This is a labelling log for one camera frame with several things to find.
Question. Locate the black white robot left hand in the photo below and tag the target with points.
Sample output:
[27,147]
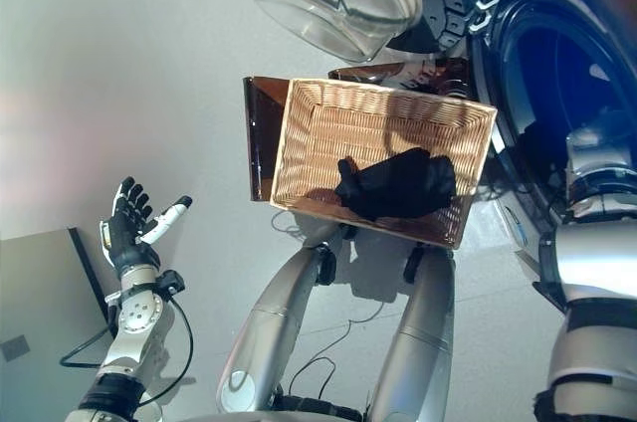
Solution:
[124,238]

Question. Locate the navy black garment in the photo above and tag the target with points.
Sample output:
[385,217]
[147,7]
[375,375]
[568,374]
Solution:
[398,188]

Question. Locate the dark grey washing machine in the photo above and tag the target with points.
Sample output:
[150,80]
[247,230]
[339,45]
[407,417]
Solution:
[572,44]

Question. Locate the dark brown wooden stool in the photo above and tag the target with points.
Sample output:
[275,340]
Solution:
[261,143]

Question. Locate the silver robot left leg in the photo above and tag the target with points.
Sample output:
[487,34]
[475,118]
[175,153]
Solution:
[278,332]

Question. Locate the silver robot leg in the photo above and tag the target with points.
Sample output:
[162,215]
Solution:
[278,332]
[423,342]

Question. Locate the large shallow wicker basket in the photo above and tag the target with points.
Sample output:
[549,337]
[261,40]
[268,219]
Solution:
[323,143]

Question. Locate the silver robot torso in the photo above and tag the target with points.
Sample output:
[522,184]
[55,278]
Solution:
[278,409]

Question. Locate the robot legs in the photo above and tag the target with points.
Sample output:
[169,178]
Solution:
[348,327]

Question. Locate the silver robot right leg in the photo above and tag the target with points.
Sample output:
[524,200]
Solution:
[423,342]

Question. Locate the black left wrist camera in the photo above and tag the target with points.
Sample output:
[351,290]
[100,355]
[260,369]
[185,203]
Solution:
[171,282]

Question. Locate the grey wall outlet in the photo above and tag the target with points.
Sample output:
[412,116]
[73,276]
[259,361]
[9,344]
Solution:
[15,348]

